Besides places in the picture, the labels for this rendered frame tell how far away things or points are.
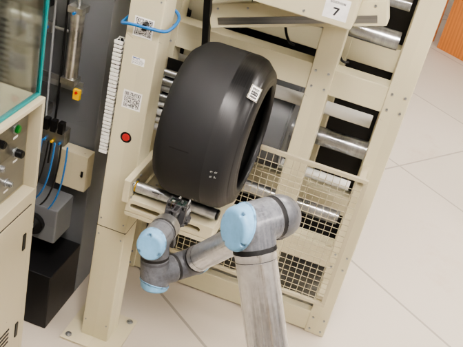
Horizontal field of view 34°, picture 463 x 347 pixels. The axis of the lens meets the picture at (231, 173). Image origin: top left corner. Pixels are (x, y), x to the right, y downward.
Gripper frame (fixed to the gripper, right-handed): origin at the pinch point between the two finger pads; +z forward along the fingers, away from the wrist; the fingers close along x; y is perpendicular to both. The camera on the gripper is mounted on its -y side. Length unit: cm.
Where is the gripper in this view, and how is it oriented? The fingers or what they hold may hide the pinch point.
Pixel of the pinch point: (184, 207)
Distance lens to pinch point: 267.8
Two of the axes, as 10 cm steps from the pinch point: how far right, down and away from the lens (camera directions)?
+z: 2.6, -3.3, 9.1
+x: -9.4, -3.2, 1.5
